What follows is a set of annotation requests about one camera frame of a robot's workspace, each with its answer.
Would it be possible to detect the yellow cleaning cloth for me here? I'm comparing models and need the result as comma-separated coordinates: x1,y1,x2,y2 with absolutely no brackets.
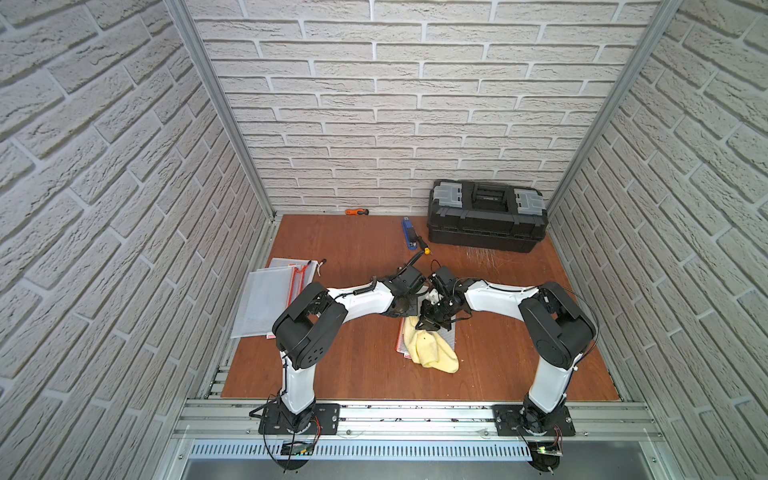
402,316,459,374

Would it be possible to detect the red zipper mesh document bag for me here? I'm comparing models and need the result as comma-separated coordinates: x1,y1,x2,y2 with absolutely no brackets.
231,267,304,338

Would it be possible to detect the white mesh document bag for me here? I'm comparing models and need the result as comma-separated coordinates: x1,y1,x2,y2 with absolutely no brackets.
268,258,319,290
395,318,456,359

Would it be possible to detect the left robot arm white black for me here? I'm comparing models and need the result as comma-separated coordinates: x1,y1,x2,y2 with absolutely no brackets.
272,274,425,433

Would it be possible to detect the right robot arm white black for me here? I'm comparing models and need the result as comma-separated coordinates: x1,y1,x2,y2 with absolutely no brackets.
413,279,599,435

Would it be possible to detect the black yellow screwdriver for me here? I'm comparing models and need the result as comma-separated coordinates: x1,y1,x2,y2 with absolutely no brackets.
416,235,431,255

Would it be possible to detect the blue tool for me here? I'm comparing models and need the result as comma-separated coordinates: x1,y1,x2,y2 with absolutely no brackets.
402,217,419,250

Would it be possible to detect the orange black utility knife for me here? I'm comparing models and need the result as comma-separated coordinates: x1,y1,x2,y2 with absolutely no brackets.
345,208,370,216

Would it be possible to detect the black plastic toolbox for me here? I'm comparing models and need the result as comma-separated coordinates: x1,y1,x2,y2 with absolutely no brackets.
427,179,548,253

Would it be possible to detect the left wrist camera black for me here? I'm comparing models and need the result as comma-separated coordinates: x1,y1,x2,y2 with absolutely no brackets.
383,265,426,296

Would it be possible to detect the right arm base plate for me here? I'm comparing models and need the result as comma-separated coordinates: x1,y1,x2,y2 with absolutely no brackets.
491,404,576,437

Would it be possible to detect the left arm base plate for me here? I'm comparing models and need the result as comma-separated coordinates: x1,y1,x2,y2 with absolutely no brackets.
255,401,341,436

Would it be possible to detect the aluminium front rail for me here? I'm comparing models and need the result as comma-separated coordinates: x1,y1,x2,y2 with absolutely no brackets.
171,399,665,442

